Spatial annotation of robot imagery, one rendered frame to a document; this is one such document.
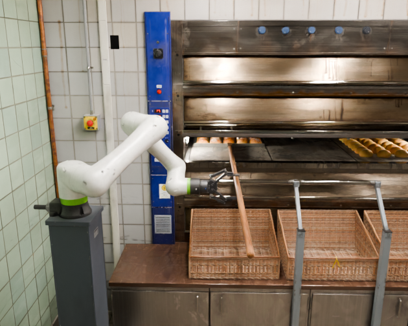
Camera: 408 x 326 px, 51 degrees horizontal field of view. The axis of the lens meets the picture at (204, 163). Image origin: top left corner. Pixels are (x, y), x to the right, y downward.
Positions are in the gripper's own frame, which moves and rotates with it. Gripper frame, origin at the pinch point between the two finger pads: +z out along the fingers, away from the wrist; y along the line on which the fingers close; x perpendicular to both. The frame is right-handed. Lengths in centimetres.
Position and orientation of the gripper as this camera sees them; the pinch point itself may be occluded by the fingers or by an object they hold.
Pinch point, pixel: (237, 186)
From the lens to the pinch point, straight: 238.9
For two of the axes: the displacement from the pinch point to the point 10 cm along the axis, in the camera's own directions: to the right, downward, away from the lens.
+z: 10.0, 0.0, -0.1
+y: 0.0, 9.6, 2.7
